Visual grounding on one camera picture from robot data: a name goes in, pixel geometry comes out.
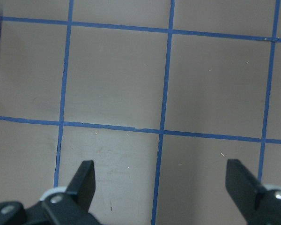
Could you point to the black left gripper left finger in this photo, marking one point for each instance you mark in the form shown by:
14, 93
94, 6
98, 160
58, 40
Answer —
58, 206

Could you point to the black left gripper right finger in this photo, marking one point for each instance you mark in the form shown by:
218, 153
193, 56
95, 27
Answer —
259, 204

